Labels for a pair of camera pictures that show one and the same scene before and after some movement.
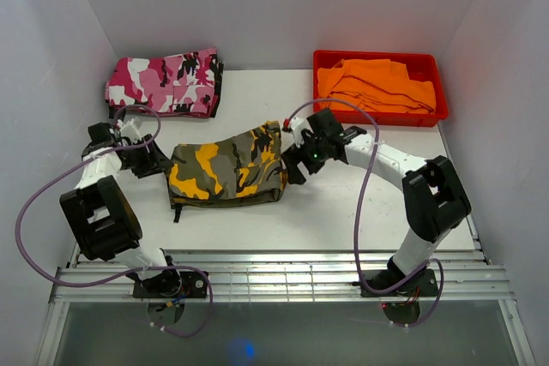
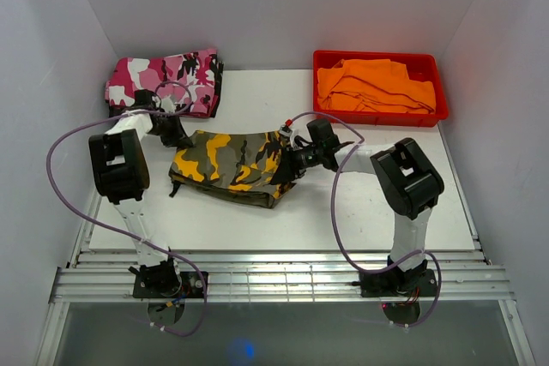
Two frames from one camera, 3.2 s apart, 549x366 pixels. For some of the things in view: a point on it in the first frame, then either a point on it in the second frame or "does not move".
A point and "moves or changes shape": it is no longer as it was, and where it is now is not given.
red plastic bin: [421, 66] does not move
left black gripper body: [140, 160] -> [168, 130]
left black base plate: [193, 285] does not move
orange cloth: [376, 85] does not move
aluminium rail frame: [92, 277] does not move
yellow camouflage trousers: [239, 169] moves or changes shape
